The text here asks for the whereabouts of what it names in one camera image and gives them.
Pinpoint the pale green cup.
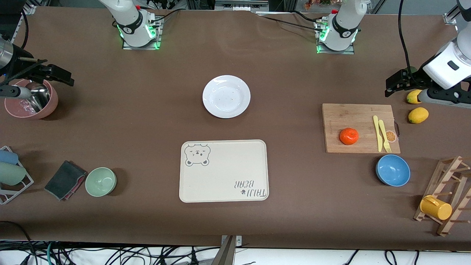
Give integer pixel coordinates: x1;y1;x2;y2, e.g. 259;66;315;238
0;162;27;186

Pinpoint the dark grey folded cloth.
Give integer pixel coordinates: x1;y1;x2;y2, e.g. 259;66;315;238
44;160;88;201

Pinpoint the yellow lemon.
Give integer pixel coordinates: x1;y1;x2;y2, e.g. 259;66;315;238
406;89;424;105
408;107;429;124

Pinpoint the pink bowl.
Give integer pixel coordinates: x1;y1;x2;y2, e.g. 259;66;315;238
4;78;59;120

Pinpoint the black base power cable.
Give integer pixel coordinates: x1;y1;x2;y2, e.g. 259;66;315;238
149;8;181;23
256;14;322;32

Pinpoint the orange mandarin fruit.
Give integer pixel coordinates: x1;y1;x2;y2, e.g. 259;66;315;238
339;127;360;146

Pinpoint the white wire cup rack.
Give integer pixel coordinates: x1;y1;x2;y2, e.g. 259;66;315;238
0;146;35;205

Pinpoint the metal scoop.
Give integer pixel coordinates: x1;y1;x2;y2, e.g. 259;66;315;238
23;81;51;113

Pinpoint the wooden cutting board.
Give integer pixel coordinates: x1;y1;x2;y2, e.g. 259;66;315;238
322;103;401;154

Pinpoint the cream bear print tray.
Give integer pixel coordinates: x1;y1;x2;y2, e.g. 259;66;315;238
179;139;269;203

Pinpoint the pink folded cloth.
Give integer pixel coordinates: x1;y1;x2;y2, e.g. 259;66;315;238
63;171;88;201

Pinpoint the wooden mug rack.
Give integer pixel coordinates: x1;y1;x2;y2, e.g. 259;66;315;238
413;156;471;237

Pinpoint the aluminium frame profile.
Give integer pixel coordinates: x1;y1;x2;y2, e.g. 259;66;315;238
215;0;270;11

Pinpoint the silver mount bracket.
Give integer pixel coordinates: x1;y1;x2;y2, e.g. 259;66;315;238
221;236;242;248

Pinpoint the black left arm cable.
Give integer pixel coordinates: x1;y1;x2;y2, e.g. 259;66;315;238
399;0;414;80

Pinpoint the light blue cup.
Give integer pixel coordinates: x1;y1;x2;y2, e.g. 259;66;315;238
0;149;20;165

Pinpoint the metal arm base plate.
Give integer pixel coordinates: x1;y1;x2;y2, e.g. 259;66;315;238
316;18;355;55
122;17;163;50

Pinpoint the yellow plastic fork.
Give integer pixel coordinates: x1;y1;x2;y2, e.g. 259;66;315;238
378;120;392;153

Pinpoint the dark camera stand pole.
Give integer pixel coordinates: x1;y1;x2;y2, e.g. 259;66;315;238
215;236;236;265

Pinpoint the yellow plastic knife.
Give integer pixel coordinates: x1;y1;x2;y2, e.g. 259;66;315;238
373;115;383;152

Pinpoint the white round plate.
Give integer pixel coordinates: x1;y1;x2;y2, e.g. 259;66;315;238
202;75;251;119

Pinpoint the yellow mug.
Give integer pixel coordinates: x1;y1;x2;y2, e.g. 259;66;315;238
420;195;453;221

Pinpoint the blue bowl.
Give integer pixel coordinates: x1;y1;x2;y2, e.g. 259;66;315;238
375;154;411;187

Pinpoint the pale green bowl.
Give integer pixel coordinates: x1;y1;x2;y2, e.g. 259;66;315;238
85;167;117;198

